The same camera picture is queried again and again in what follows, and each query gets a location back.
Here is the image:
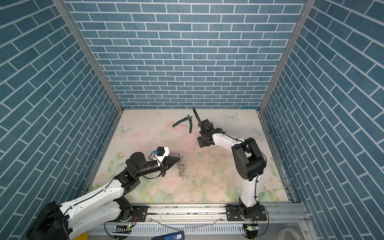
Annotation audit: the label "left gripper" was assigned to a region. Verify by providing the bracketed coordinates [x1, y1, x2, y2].
[134, 156, 180, 179]

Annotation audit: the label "metal key organizer ring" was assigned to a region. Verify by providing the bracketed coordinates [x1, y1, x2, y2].
[176, 153, 187, 181]

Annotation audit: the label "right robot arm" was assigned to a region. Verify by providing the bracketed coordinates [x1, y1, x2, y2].
[198, 120, 267, 219]

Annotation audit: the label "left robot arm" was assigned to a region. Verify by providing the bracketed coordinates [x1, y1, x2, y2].
[26, 152, 182, 240]

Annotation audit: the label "blue device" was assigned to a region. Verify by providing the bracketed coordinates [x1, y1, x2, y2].
[151, 231, 185, 240]

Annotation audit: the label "yellow tape roll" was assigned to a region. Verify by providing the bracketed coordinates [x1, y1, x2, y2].
[74, 232, 88, 240]

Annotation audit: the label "white tape roll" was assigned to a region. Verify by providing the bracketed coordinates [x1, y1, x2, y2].
[277, 228, 302, 240]

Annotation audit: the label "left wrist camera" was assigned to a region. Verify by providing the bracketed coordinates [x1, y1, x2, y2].
[153, 147, 170, 166]

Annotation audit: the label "green handled pliers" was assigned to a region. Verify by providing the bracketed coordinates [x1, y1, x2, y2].
[172, 115, 193, 134]

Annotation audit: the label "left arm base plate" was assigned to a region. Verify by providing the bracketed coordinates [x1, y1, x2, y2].
[128, 206, 149, 224]

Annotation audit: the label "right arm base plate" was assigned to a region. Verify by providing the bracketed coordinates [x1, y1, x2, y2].
[225, 203, 267, 222]

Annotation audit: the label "white cable duct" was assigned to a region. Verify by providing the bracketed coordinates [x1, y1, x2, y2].
[88, 224, 245, 237]

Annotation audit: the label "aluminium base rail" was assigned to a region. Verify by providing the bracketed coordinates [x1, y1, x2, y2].
[97, 202, 310, 227]

